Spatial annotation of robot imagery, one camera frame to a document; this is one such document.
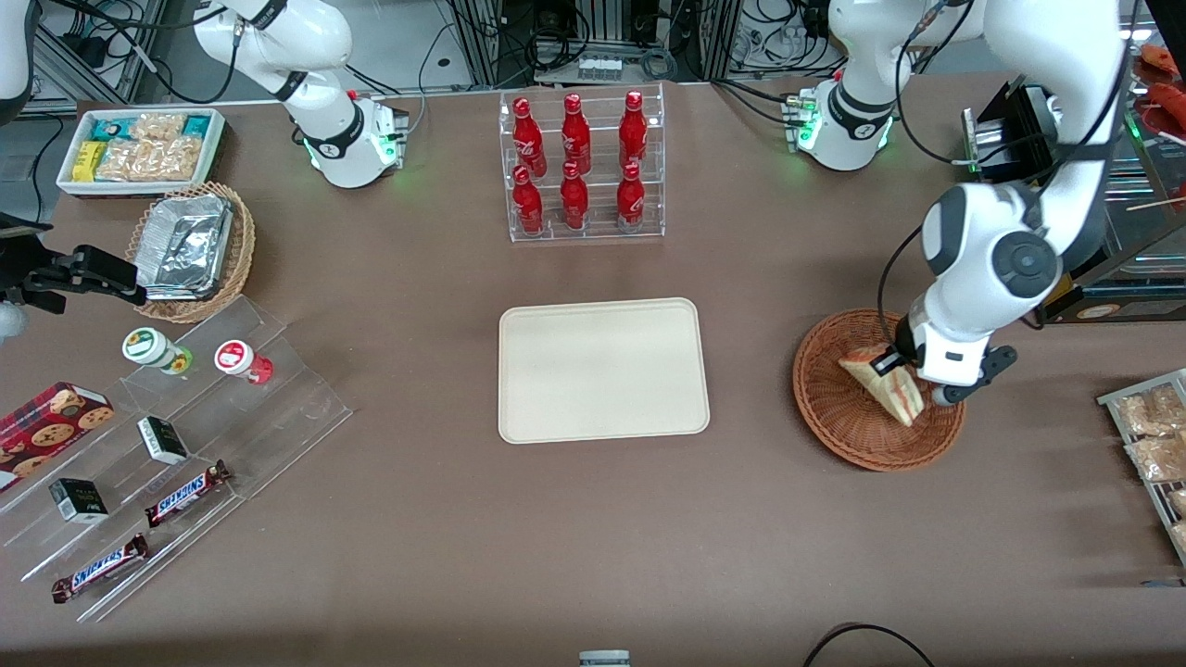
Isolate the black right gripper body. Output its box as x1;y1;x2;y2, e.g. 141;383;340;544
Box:
0;215;68;316

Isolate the triangular sandwich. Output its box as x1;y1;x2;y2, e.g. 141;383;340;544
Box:
838;344;927;428

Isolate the brown round wicker basket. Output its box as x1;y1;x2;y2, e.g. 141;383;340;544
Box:
792;308;967;473

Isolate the light wicker basket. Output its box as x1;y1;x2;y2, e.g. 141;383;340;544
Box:
125;182;257;324

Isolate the cream plastic serving tray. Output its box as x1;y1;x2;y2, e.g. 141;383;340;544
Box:
498;297;711;446

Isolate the green lid snack cup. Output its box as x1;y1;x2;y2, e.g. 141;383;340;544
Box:
122;327;194;376

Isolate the white rectangular snack bin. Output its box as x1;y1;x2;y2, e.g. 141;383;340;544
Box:
56;107;227;199

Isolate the silver foil container stack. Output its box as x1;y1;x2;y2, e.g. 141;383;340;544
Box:
134;194;235;303

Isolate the large clear nut bag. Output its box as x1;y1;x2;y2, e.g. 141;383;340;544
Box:
95;136;204;182

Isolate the small clear nut bag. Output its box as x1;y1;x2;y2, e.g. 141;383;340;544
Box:
130;112;187;143

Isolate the red plaid cookie box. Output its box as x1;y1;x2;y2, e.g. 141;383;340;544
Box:
0;382;116;493

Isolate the red lid snack cup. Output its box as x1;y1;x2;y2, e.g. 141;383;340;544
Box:
214;340;275;386

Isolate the small black carton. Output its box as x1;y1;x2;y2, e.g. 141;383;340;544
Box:
137;417;190;466
49;478;110;525

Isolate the black food warmer appliance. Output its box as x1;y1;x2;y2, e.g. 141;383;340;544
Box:
1036;19;1186;325

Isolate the clear acrylic stepped display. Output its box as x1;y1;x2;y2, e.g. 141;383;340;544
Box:
0;295;354;623

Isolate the Snickers chocolate bar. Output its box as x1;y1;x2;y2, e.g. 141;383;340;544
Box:
51;534;151;605
145;460;233;529

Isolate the black box silver face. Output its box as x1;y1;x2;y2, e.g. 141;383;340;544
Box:
962;79;1065;184

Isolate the red cola bottle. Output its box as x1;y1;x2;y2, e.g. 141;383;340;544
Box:
617;162;646;231
512;165;545;234
561;161;590;231
561;93;592;175
512;97;548;177
619;90;649;170

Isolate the clear acrylic bottle rack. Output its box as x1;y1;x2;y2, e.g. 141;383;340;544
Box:
498;82;667;244

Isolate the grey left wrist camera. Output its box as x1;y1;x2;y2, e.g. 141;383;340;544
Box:
930;345;1018;409

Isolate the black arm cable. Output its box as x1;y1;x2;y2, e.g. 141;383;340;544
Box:
875;225;929;346

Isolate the black looped floor cable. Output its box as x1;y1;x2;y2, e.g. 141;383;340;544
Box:
801;623;937;667

